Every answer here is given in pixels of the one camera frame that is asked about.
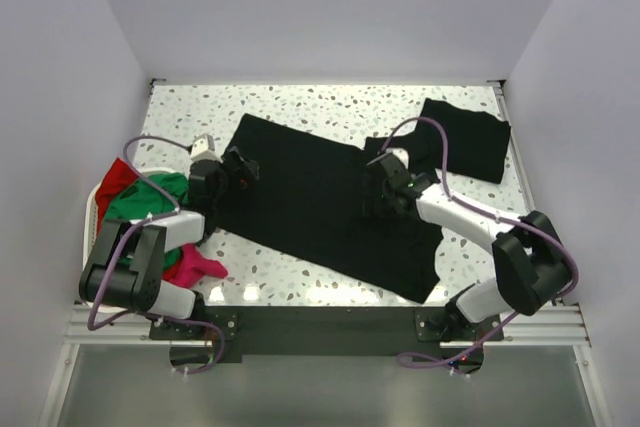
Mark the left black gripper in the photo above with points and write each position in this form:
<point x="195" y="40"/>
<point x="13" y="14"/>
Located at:
<point x="245" y="174"/>

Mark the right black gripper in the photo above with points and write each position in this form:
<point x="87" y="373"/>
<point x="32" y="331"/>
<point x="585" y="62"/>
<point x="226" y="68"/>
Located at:
<point x="372" y="190"/>

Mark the black t shirt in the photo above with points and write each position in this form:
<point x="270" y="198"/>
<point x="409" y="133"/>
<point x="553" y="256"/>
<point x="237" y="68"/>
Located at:
<point x="307" y="203"/>
<point x="477" y="142"/>

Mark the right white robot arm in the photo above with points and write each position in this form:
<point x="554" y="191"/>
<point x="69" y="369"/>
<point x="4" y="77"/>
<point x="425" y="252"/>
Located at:
<point x="531" y="265"/>

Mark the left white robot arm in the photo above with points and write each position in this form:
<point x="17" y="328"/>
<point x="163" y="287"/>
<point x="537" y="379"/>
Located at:
<point x="147" y="227"/>

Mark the folded black t shirt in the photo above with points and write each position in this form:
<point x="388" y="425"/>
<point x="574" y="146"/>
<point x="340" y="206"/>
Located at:
<point x="477" y="142"/>

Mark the pink t shirt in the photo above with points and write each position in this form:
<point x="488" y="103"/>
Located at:
<point x="191" y="267"/>

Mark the green t shirt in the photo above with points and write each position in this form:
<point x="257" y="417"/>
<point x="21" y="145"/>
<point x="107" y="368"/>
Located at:
<point x="140" y="199"/>

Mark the red t shirt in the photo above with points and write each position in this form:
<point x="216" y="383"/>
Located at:
<point x="119" y="177"/>

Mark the white laundry basket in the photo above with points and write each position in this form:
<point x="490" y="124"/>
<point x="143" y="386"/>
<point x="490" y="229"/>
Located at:
<point x="93" y="217"/>

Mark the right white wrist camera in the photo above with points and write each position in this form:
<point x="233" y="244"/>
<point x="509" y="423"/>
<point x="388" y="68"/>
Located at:
<point x="401" y="154"/>

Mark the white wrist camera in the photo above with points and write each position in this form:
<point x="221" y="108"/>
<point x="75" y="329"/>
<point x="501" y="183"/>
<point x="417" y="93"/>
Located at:
<point x="401" y="154"/>
<point x="203" y="148"/>

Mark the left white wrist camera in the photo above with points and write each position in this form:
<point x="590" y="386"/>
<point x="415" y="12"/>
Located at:
<point x="203" y="148"/>

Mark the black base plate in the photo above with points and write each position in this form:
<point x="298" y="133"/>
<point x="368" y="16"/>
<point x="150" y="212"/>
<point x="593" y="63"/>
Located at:
<point x="320" y="331"/>

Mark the aluminium frame rail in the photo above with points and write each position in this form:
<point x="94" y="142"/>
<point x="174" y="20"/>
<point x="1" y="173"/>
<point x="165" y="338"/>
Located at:
<point x="552" y="326"/>

